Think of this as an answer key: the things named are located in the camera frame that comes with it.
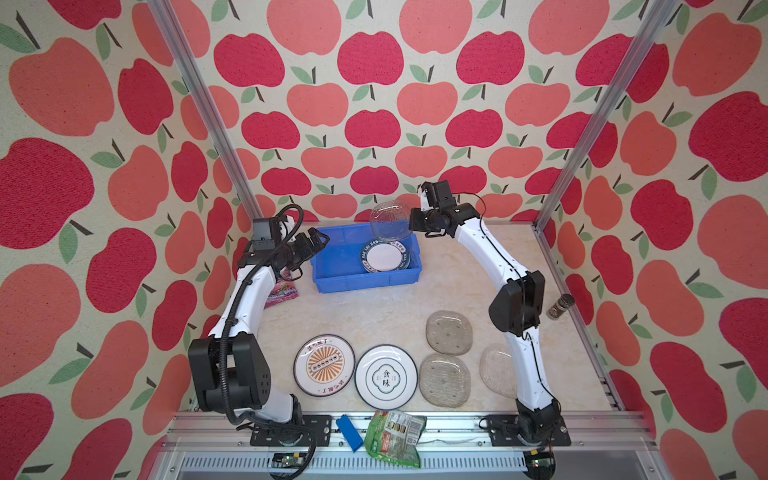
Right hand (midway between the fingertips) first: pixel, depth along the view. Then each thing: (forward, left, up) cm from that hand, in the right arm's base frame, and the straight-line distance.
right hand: (417, 217), depth 94 cm
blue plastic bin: (-5, +28, -23) cm, 37 cm away
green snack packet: (-58, +2, -20) cm, 61 cm away
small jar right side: (-20, -45, -14) cm, 51 cm away
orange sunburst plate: (-42, +24, -21) cm, 53 cm away
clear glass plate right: (-38, -26, -22) cm, 51 cm away
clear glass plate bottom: (-43, -11, -22) cm, 49 cm away
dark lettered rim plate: (-1, +11, -19) cm, 21 cm away
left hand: (-16, +27, +1) cm, 31 cm away
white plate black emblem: (-44, +6, -21) cm, 49 cm away
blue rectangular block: (-58, +13, -20) cm, 63 cm away
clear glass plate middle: (-28, -12, -21) cm, 37 cm away
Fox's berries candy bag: (-20, +43, -18) cm, 51 cm away
